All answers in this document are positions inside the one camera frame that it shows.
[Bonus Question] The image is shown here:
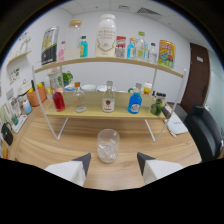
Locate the light blue bottle yellow cap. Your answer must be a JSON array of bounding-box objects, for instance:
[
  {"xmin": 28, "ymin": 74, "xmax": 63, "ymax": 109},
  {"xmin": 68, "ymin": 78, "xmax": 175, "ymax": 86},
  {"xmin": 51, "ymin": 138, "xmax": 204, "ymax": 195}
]
[{"xmin": 126, "ymin": 37, "xmax": 137, "ymax": 60}]

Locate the printed bowl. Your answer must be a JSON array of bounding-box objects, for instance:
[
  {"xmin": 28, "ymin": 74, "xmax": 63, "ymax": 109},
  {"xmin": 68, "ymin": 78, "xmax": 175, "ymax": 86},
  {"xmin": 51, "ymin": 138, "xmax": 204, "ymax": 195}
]
[{"xmin": 63, "ymin": 83, "xmax": 77, "ymax": 93}]

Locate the white frame wooden shelf rack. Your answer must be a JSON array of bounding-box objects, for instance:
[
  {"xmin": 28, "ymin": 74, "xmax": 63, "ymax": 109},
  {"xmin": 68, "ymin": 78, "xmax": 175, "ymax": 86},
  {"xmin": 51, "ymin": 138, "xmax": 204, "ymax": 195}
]
[{"xmin": 32, "ymin": 55, "xmax": 188, "ymax": 143}]

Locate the wooden wall shelf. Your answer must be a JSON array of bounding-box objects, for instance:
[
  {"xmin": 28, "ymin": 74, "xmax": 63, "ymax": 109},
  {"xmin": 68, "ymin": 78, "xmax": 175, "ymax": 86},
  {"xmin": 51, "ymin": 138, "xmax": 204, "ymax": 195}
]
[{"xmin": 6, "ymin": 49, "xmax": 33, "ymax": 66}]

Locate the orange pot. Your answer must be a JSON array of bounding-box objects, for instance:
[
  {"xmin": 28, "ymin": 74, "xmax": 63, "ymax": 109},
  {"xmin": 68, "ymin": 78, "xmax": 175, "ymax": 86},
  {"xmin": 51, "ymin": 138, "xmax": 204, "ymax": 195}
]
[{"xmin": 27, "ymin": 84, "xmax": 48, "ymax": 108}]

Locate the black chair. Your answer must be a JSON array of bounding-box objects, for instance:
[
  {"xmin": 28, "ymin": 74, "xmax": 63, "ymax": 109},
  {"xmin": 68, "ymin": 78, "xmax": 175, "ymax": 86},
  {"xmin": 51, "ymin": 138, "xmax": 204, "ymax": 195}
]
[{"xmin": 184, "ymin": 104, "xmax": 224, "ymax": 163}]

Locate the large white bottle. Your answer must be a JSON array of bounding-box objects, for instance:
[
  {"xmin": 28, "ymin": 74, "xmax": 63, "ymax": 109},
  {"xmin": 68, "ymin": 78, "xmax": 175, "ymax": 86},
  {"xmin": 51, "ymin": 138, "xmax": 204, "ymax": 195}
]
[{"xmin": 95, "ymin": 13, "xmax": 118, "ymax": 58}]

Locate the black and yellow can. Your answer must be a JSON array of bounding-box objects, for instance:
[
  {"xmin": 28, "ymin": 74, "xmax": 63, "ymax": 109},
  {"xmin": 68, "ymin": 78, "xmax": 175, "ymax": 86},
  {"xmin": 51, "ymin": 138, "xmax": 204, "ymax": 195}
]
[{"xmin": 40, "ymin": 26, "xmax": 60, "ymax": 66}]

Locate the small teal bottle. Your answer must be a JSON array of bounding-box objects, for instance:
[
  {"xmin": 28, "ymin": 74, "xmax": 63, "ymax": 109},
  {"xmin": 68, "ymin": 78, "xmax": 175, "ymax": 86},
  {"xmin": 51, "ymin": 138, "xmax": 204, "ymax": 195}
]
[{"xmin": 79, "ymin": 35, "xmax": 89, "ymax": 59}]

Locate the clear glass with ice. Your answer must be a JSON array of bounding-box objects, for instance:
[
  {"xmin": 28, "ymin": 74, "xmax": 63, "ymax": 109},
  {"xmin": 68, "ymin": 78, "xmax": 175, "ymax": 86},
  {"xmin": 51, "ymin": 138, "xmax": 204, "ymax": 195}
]
[{"xmin": 96, "ymin": 128, "xmax": 121, "ymax": 164}]

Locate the red syrup bottle white cap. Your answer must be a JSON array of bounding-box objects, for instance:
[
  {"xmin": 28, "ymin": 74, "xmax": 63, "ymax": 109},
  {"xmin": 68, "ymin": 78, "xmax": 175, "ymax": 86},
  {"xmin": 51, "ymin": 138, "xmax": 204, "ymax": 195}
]
[{"xmin": 51, "ymin": 78, "xmax": 67, "ymax": 113}]

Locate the clear bottle green cap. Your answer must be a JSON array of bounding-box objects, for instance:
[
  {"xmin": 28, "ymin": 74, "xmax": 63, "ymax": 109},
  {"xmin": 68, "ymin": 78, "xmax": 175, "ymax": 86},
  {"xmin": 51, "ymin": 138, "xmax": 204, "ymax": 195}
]
[{"xmin": 135, "ymin": 31, "xmax": 148, "ymax": 62}]

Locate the white bowl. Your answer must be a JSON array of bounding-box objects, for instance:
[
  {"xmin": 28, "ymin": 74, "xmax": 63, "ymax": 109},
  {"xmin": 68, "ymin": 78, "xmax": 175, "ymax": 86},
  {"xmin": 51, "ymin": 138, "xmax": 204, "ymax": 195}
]
[{"xmin": 80, "ymin": 83, "xmax": 98, "ymax": 93}]

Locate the white stand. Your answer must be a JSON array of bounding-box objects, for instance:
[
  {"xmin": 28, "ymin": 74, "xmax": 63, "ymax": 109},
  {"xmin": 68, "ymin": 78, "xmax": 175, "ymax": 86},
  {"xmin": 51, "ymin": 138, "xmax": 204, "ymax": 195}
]
[{"xmin": 11, "ymin": 114, "xmax": 28, "ymax": 134}]

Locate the small white blue bottle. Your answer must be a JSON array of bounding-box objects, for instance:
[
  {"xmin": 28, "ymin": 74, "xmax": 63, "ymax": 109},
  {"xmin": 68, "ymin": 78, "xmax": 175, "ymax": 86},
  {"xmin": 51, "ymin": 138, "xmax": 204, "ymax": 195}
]
[{"xmin": 22, "ymin": 99, "xmax": 33, "ymax": 115}]

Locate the tall glass bottle wooden lid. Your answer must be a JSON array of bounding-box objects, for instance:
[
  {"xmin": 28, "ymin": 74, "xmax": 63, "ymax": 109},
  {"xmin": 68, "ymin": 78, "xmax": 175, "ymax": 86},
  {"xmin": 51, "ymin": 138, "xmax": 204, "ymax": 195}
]
[{"xmin": 64, "ymin": 18, "xmax": 83, "ymax": 62}]

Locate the blue liquid bottle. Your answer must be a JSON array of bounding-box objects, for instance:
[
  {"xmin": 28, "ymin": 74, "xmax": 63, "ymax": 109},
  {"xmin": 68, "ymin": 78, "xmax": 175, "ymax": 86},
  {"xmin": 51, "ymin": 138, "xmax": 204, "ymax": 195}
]
[{"xmin": 127, "ymin": 82, "xmax": 143, "ymax": 115}]

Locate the green potted plant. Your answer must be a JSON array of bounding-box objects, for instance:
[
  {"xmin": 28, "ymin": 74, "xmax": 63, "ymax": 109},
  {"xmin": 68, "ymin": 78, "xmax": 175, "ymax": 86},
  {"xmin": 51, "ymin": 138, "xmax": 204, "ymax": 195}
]
[{"xmin": 58, "ymin": 70, "xmax": 74, "ymax": 87}]

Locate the small pink bottle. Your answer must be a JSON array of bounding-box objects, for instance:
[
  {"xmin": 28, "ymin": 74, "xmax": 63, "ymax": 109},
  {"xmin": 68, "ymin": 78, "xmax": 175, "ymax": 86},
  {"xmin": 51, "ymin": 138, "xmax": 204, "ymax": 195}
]
[{"xmin": 58, "ymin": 40, "xmax": 67, "ymax": 63}]

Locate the glass jar of limes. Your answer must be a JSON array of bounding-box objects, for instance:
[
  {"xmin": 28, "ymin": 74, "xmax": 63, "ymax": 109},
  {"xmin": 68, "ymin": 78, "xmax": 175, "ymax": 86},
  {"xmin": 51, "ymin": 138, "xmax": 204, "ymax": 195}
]
[{"xmin": 149, "ymin": 93, "xmax": 165, "ymax": 117}]

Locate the brown door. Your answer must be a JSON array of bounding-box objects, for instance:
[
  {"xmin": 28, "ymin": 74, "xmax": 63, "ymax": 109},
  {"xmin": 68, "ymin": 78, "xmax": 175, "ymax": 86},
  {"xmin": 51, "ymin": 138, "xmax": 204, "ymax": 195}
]
[{"xmin": 179, "ymin": 43, "xmax": 211, "ymax": 114}]

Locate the red rimmed bowl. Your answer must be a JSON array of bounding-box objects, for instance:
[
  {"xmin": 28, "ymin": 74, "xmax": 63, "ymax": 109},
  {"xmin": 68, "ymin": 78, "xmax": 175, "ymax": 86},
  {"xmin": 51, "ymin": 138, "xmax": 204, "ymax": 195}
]
[{"xmin": 96, "ymin": 84, "xmax": 118, "ymax": 93}]

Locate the clear bottle orange cap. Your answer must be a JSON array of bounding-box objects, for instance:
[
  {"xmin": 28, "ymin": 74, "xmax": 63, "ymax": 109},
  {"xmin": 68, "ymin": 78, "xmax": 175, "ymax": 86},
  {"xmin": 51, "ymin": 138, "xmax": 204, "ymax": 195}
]
[{"xmin": 72, "ymin": 81, "xmax": 88, "ymax": 114}]

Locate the white figurine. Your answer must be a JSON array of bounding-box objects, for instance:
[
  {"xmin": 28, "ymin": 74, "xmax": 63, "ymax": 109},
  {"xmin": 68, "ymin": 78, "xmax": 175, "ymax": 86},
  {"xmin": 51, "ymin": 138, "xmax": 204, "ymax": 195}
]
[{"xmin": 19, "ymin": 32, "xmax": 33, "ymax": 53}]

